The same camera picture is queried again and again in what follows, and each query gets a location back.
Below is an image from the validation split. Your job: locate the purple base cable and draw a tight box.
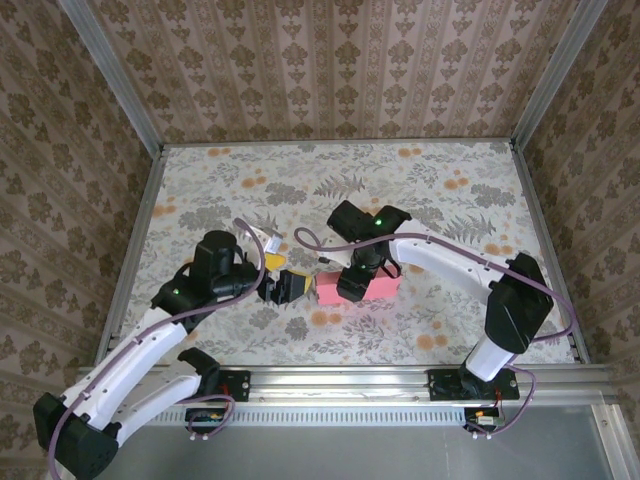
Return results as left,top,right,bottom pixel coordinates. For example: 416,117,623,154
172,392,236,442
469,366,540,442

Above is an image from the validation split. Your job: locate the aluminium corner post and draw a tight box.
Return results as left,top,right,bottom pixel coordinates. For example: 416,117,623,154
509,0,609,147
63,0,167,154

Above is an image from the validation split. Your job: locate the black right connector box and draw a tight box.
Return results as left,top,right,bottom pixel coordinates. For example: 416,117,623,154
463,407,507,433

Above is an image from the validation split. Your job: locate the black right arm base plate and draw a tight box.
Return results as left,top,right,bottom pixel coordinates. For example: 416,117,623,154
428,368,520,403

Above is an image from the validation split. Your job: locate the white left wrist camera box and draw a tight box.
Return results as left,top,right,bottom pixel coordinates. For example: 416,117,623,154
249,223,285,258

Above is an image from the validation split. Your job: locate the pink paper box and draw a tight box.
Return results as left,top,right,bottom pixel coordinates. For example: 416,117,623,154
316,271,402,307

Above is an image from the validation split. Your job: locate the slotted grey cable duct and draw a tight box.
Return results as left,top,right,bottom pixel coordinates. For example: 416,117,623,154
149,403,469,427

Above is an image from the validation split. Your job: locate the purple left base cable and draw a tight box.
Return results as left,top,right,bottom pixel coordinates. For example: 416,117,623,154
172,392,236,442

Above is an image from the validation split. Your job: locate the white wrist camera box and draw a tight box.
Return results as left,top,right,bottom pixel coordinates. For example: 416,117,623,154
318,247,358,268
249,223,285,258

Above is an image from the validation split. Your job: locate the grey metal panel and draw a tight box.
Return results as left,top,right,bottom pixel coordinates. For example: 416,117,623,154
47,404,627,480

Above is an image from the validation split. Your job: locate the black left connector box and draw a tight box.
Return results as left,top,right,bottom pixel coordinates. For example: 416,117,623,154
185,407,226,434

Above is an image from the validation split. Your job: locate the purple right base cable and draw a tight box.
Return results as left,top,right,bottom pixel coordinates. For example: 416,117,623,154
469,366,540,442

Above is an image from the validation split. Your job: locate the aluminium table side rail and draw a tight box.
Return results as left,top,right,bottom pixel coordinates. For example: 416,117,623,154
97,144,167,369
508,141,592,364

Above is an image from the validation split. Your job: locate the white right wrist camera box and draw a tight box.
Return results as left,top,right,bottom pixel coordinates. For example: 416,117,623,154
318,247,358,268

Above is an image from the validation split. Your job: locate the aluminium frame rail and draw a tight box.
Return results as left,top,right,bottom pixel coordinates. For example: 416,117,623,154
74,364,614,404

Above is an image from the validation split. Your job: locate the floral tablecloth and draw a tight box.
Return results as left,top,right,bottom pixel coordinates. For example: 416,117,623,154
107,141,584,367

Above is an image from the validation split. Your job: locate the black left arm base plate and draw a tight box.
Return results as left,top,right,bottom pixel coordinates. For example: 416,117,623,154
162,368,252,404

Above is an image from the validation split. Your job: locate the black connector box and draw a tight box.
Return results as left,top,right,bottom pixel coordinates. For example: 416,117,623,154
185,407,226,434
463,407,507,433

